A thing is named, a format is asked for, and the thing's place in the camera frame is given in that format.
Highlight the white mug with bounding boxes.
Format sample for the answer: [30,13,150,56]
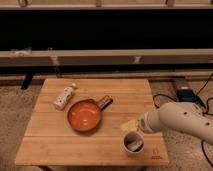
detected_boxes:
[122,131,144,156]

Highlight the brown chocolate bar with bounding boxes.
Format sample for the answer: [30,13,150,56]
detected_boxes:
[97,95,113,110]

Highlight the black cable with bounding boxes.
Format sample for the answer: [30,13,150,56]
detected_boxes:
[152,71,213,169]

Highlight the blue power adapter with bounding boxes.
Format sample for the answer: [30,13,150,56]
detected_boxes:
[176,89,197,102]

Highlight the wooden table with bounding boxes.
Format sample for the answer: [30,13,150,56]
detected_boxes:
[15,79,169,166]

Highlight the white spotted bottle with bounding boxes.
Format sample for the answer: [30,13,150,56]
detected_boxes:
[53,83,77,110]

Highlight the yellow sponge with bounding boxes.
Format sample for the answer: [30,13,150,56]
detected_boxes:
[121,120,138,132]

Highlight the orange ceramic bowl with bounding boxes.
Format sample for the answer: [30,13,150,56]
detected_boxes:
[67,99,101,132]

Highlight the grey metal rail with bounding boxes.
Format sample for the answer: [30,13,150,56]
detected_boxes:
[0,49,213,67]

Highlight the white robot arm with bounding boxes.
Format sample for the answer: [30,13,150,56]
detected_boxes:
[137,102,213,145]

